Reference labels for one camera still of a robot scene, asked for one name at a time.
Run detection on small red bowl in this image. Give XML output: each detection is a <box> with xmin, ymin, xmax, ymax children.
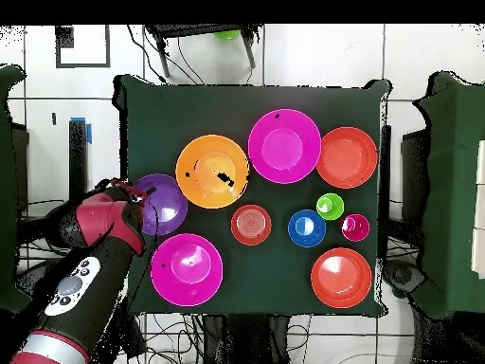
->
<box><xmin>230</xmin><ymin>204</ymin><xmax>273</xmax><ymax>246</ymax></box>

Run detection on pink bowl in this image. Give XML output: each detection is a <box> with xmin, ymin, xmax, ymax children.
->
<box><xmin>247</xmin><ymin>108</ymin><xmax>322</xmax><ymax>185</ymax></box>
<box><xmin>150</xmin><ymin>232</ymin><xmax>225</xmax><ymax>307</ymax></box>

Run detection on black office chair base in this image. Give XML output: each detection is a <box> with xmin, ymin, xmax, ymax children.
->
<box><xmin>382</xmin><ymin>259</ymin><xmax>426</xmax><ymax>300</ymax></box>

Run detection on lime green bowl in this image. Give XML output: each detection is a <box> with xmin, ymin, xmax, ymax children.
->
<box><xmin>213</xmin><ymin>28</ymin><xmax>242</xmax><ymax>41</ymax></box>

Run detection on green cloth side table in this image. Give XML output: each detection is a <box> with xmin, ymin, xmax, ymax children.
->
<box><xmin>411</xmin><ymin>71</ymin><xmax>485</xmax><ymax>319</ymax></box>
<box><xmin>0</xmin><ymin>64</ymin><xmax>33</xmax><ymax>312</ymax></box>

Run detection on orange bowl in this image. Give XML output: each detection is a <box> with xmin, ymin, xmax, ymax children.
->
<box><xmin>174</xmin><ymin>134</ymin><xmax>251</xmax><ymax>209</ymax></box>

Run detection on purple bowl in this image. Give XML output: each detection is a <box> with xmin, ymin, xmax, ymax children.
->
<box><xmin>133</xmin><ymin>173</ymin><xmax>189</xmax><ymax>237</ymax></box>

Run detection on blue tape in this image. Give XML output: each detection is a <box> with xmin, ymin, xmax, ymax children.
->
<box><xmin>69</xmin><ymin>117</ymin><xmax>93</xmax><ymax>145</ymax></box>

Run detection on black cable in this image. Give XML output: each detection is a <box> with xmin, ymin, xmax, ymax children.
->
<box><xmin>126</xmin><ymin>24</ymin><xmax>168</xmax><ymax>84</ymax></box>

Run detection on black stool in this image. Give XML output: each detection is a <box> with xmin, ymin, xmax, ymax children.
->
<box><xmin>145</xmin><ymin>24</ymin><xmax>263</xmax><ymax>79</ymax></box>

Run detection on white boxes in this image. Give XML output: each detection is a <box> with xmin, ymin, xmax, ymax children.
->
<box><xmin>470</xmin><ymin>139</ymin><xmax>485</xmax><ymax>280</ymax></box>

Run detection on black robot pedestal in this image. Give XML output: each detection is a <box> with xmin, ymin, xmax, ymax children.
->
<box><xmin>202</xmin><ymin>314</ymin><xmax>291</xmax><ymax>364</ymax></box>

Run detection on blue bowl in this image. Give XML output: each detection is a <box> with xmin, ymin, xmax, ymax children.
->
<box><xmin>287</xmin><ymin>209</ymin><xmax>328</xmax><ymax>248</ymax></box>

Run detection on red cup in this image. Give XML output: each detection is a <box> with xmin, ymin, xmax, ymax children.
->
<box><xmin>339</xmin><ymin>213</ymin><xmax>371</xmax><ymax>243</ymax></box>

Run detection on dark green tablecloth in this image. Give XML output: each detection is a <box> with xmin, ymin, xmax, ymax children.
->
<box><xmin>112</xmin><ymin>74</ymin><xmax>391</xmax><ymax>318</ymax></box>

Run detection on green cup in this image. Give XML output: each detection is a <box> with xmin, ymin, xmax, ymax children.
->
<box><xmin>315</xmin><ymin>192</ymin><xmax>345</xmax><ymax>222</ymax></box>

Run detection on deep red-orange bowl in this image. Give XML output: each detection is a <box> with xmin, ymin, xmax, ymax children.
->
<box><xmin>310</xmin><ymin>246</ymin><xmax>373</xmax><ymax>309</ymax></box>

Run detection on shallow red-orange bowl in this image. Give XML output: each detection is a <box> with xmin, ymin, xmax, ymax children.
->
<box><xmin>315</xmin><ymin>126</ymin><xmax>379</xmax><ymax>190</ymax></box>

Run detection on black table frame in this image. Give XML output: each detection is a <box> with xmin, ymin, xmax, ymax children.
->
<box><xmin>379</xmin><ymin>124</ymin><xmax>392</xmax><ymax>263</ymax></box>
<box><xmin>68</xmin><ymin>119</ymin><xmax>89</xmax><ymax>202</ymax></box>

